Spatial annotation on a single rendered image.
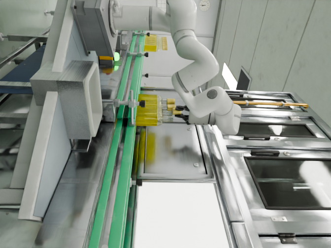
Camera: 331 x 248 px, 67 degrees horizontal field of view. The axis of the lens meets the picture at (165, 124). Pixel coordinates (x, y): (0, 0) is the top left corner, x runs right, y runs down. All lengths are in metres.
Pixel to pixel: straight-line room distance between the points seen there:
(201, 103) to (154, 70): 6.54
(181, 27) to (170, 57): 6.35
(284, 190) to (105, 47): 0.99
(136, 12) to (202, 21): 6.08
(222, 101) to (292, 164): 0.63
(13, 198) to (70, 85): 0.35
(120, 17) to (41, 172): 0.66
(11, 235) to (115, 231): 0.43
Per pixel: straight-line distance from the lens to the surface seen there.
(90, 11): 0.99
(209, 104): 0.91
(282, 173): 1.34
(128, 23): 1.09
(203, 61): 0.87
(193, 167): 1.15
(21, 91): 1.25
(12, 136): 1.49
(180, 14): 0.95
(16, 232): 1.06
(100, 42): 1.09
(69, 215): 0.77
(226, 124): 1.06
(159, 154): 1.20
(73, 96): 0.83
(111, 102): 1.04
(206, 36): 7.25
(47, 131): 0.78
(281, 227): 1.10
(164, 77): 7.52
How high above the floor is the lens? 1.03
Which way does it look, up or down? 4 degrees up
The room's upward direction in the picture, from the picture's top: 92 degrees clockwise
